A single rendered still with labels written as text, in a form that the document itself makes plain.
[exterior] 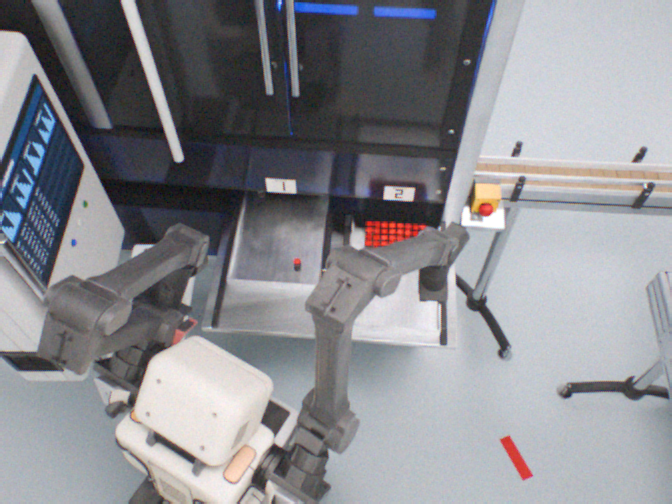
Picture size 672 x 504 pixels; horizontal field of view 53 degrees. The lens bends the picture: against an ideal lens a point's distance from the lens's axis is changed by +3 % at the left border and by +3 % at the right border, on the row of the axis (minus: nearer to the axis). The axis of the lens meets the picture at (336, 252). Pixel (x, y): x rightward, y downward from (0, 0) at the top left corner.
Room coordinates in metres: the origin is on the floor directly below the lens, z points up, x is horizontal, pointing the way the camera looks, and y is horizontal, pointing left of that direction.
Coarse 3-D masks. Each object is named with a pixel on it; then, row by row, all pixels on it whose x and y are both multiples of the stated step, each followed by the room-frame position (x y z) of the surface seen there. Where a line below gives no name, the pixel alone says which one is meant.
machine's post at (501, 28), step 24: (504, 0) 1.13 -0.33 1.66; (504, 24) 1.13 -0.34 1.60; (504, 48) 1.13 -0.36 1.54; (480, 72) 1.13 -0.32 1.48; (504, 72) 1.13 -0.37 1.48; (480, 96) 1.13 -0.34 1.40; (480, 120) 1.13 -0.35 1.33; (480, 144) 1.13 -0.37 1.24; (456, 168) 1.13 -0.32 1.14; (456, 192) 1.13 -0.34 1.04; (456, 216) 1.13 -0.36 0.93
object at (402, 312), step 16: (352, 240) 1.05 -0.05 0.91; (416, 272) 0.96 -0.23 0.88; (400, 288) 0.91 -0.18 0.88; (416, 288) 0.91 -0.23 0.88; (384, 304) 0.85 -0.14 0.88; (400, 304) 0.85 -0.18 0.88; (416, 304) 0.85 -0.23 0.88; (432, 304) 0.86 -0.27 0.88; (368, 320) 0.80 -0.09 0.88; (384, 320) 0.80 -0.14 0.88; (400, 320) 0.80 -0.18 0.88; (416, 320) 0.81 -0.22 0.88; (432, 320) 0.81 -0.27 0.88
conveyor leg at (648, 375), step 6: (654, 360) 0.92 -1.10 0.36; (660, 360) 0.91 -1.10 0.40; (648, 366) 0.92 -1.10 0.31; (654, 366) 0.91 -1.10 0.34; (660, 366) 0.90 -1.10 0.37; (642, 372) 0.92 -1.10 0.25; (648, 372) 0.91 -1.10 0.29; (654, 372) 0.90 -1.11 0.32; (660, 372) 0.89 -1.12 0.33; (636, 378) 0.92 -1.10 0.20; (642, 378) 0.91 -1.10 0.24; (648, 378) 0.90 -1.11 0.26; (654, 378) 0.89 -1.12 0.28; (630, 384) 0.92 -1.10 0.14; (636, 384) 0.90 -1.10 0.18; (642, 384) 0.90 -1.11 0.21; (648, 384) 0.89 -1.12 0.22; (636, 390) 0.89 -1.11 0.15; (642, 390) 0.89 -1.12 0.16
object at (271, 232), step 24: (240, 216) 1.14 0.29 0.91; (264, 216) 1.16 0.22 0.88; (288, 216) 1.16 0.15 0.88; (312, 216) 1.16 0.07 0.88; (240, 240) 1.07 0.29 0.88; (264, 240) 1.07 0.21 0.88; (288, 240) 1.07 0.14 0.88; (312, 240) 1.07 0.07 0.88; (240, 264) 0.98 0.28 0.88; (264, 264) 0.98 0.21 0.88; (288, 264) 0.98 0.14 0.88; (312, 264) 0.99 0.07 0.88; (288, 288) 0.90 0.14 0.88; (312, 288) 0.90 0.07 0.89
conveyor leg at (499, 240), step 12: (504, 216) 1.27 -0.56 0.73; (516, 216) 1.26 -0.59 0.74; (492, 240) 1.28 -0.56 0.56; (504, 240) 1.25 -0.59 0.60; (492, 252) 1.26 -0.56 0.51; (492, 264) 1.25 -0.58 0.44; (480, 276) 1.27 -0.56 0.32; (492, 276) 1.26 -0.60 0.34; (480, 288) 1.26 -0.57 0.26; (480, 300) 1.25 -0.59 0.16
